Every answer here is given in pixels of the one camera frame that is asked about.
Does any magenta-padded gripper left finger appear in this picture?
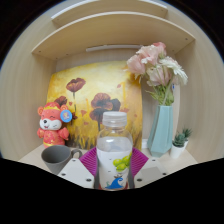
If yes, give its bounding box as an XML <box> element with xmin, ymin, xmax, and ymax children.
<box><xmin>57</xmin><ymin>147</ymin><xmax>100</xmax><ymax>190</ymax></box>

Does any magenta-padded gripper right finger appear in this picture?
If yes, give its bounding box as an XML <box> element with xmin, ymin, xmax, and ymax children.
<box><xmin>128</xmin><ymin>147</ymin><xmax>168</xmax><ymax>189</ymax></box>

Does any clear plastic water bottle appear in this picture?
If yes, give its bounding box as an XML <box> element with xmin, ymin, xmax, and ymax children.
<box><xmin>95</xmin><ymin>110</ymin><xmax>134</xmax><ymax>191</ymax></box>

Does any grey ceramic mug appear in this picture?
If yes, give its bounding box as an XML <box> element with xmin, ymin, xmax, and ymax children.
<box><xmin>40</xmin><ymin>144</ymin><xmax>83</xmax><ymax>176</ymax></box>

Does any small succulent in white pot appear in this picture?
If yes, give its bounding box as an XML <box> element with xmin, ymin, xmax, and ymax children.
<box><xmin>181</xmin><ymin>127</ymin><xmax>194</xmax><ymax>148</ymax></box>
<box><xmin>169</xmin><ymin>132</ymin><xmax>188</xmax><ymax>160</ymax></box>

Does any teal faceted vase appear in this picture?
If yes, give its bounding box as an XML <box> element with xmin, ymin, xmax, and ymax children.
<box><xmin>146</xmin><ymin>105</ymin><xmax>174</xmax><ymax>158</ymax></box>

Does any red plush toy figure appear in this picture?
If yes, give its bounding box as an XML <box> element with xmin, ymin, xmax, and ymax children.
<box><xmin>36</xmin><ymin>101</ymin><xmax>73</xmax><ymax>149</ymax></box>

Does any yellow poppy flower painting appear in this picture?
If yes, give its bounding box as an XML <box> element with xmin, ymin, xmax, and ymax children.
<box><xmin>46</xmin><ymin>60</ymin><xmax>144</xmax><ymax>151</ymax></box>

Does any pink and white flower bouquet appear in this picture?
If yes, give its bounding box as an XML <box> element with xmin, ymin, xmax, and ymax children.
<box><xmin>126</xmin><ymin>41</ymin><xmax>189</xmax><ymax>107</ymax></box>

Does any light wooden shelf unit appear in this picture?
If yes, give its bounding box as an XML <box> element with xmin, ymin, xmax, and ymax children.
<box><xmin>31</xmin><ymin>0</ymin><xmax>196</xmax><ymax>61</ymax></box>

